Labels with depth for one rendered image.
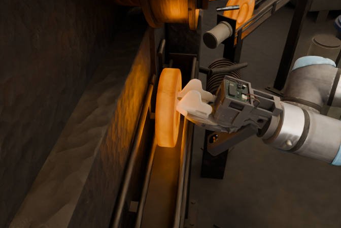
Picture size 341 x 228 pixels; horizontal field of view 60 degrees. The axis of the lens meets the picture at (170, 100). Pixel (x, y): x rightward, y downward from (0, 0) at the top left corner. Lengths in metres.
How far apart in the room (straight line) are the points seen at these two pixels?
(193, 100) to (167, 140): 0.09
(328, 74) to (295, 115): 0.19
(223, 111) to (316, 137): 0.18
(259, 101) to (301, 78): 0.22
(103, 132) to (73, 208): 0.10
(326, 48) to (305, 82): 0.67
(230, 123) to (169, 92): 0.13
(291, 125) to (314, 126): 0.05
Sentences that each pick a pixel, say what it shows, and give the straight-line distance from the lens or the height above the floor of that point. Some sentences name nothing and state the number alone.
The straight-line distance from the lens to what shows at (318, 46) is 1.42.
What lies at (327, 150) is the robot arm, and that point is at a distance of 0.64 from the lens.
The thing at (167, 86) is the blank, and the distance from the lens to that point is 0.53.
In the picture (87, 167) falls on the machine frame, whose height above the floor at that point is 0.87.
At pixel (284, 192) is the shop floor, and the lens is 1.45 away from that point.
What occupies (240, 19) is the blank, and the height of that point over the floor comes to 0.68.
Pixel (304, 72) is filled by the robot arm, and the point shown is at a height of 0.74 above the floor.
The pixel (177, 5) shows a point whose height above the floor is 0.98.
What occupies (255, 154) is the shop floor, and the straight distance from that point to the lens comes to 1.54.
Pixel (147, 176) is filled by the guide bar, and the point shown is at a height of 0.69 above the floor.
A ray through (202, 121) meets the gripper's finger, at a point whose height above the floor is 0.75.
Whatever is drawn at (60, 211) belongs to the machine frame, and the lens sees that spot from 0.33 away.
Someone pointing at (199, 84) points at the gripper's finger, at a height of 0.79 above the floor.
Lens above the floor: 1.14
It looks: 40 degrees down
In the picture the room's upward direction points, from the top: straight up
